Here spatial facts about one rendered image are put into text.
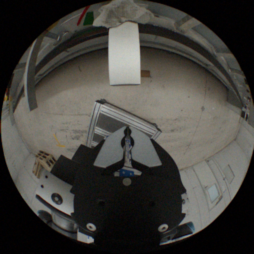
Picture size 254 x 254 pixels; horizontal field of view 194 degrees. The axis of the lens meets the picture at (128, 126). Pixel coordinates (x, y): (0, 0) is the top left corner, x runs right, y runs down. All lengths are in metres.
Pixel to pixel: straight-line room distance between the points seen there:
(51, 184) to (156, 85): 1.11
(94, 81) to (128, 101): 0.51
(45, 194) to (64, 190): 0.06
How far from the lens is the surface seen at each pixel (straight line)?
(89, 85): 1.06
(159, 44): 0.99
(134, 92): 0.94
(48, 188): 0.27
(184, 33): 0.43
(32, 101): 0.26
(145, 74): 0.89
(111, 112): 0.76
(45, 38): 0.43
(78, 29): 0.39
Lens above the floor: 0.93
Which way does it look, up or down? 61 degrees down
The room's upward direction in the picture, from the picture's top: 180 degrees clockwise
